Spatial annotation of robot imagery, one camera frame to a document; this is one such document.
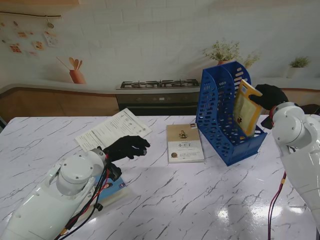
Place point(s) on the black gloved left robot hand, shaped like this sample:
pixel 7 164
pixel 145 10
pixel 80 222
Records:
pixel 125 148

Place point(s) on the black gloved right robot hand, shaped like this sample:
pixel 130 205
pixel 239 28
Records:
pixel 270 96

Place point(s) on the yellow cover book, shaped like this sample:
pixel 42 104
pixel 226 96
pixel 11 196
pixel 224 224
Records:
pixel 246 115

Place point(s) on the beige Little Prince book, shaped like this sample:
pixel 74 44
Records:
pixel 185 147

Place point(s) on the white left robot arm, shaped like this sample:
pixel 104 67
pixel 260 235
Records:
pixel 50 200

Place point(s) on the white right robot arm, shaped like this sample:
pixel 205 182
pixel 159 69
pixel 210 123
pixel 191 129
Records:
pixel 300 150

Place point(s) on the white printed paper sheet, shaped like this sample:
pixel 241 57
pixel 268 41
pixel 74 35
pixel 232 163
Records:
pixel 112 130

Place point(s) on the blue cover book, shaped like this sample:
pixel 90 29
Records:
pixel 116 188

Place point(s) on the blue perforated plastic file rack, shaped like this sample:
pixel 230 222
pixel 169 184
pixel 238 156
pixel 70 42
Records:
pixel 215 120

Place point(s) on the large illustrated picture book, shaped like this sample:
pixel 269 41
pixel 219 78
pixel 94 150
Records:
pixel 150 50

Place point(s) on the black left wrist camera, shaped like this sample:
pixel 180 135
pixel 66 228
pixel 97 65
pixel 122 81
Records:
pixel 115 172

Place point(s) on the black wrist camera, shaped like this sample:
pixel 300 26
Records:
pixel 115 172
pixel 267 122

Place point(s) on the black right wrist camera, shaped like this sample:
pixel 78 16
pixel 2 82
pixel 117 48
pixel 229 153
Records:
pixel 267 122

